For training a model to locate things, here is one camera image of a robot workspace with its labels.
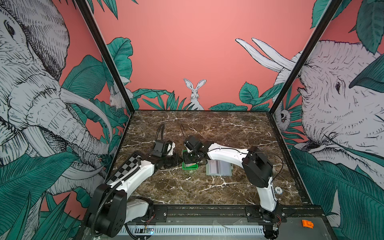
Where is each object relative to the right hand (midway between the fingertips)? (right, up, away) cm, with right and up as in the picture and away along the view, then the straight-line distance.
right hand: (181, 160), depth 86 cm
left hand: (+1, +2, -2) cm, 3 cm away
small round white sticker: (+55, -16, -5) cm, 57 cm away
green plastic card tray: (+4, -4, +2) cm, 6 cm away
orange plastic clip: (+62, -27, -16) cm, 70 cm away
